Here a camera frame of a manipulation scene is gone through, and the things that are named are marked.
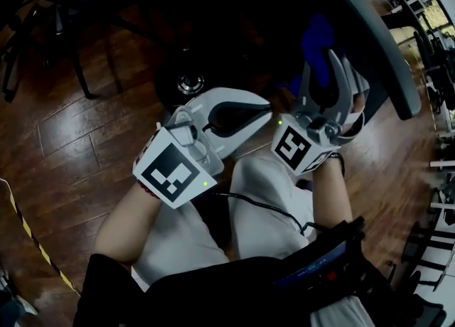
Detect black chair armrest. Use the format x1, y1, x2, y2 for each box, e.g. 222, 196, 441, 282
319, 0, 423, 121

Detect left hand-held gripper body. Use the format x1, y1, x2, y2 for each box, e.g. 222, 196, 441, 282
132, 105, 225, 210

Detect black wristband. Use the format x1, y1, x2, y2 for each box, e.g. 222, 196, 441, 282
328, 152, 346, 177

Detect red bead bracelet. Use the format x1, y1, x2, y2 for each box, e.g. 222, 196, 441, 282
136, 178, 161, 201

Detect person's right hand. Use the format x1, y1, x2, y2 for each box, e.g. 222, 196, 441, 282
350, 90, 367, 115

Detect person's right forearm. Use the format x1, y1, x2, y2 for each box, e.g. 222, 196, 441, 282
310, 154, 355, 230

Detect black mesh office chair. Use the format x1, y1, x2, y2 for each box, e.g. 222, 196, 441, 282
141, 0, 390, 124

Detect black monitor screen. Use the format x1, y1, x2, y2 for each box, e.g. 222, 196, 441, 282
272, 239, 365, 293

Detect blue cloth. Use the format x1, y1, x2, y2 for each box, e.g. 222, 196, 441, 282
275, 12, 346, 96

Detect white office desk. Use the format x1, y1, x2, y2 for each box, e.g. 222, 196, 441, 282
369, 0, 433, 48

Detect grey plastic bag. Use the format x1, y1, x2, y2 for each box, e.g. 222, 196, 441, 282
0, 270, 38, 327

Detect person wearing black headset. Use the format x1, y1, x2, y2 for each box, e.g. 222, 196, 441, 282
73, 217, 447, 327

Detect yellow black striped floor tape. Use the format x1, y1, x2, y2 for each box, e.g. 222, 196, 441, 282
0, 178, 82, 297

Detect person's white trousers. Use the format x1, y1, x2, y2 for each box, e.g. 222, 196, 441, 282
130, 151, 367, 327

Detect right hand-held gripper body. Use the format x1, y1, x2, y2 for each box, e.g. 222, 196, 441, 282
270, 64, 370, 177

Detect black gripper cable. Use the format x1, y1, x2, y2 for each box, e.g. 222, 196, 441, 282
211, 192, 321, 236

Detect white metal rack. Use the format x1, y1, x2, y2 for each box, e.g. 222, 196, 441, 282
401, 160, 455, 293

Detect person's left forearm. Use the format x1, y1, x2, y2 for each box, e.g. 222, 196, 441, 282
94, 182, 161, 266

